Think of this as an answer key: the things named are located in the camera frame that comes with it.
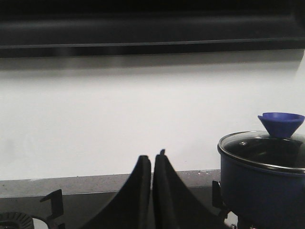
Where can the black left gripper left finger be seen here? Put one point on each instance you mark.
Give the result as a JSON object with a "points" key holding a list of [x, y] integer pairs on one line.
{"points": [[129, 207]]}

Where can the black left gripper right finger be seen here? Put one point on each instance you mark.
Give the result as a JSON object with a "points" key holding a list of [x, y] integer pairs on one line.
{"points": [[175, 207]]}

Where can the glass lid with blue knob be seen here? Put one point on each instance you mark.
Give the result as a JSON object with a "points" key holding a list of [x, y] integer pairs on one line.
{"points": [[278, 147]]}

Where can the dark blue cooking pot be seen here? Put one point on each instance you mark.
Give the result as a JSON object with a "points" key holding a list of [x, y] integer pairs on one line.
{"points": [[268, 199]]}

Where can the black glass gas cooktop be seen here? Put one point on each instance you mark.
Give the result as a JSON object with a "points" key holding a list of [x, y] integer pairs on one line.
{"points": [[80, 199]]}

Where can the right gas burner with support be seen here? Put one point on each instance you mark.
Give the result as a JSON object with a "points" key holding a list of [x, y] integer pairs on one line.
{"points": [[217, 202]]}

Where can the gas burner with support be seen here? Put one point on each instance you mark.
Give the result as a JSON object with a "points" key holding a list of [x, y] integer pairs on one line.
{"points": [[217, 202], [33, 212]]}

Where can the left gas burner with support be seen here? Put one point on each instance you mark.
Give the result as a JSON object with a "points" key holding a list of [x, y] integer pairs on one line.
{"points": [[33, 212]]}

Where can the black range hood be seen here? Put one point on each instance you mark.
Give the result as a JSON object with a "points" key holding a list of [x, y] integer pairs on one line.
{"points": [[46, 28]]}

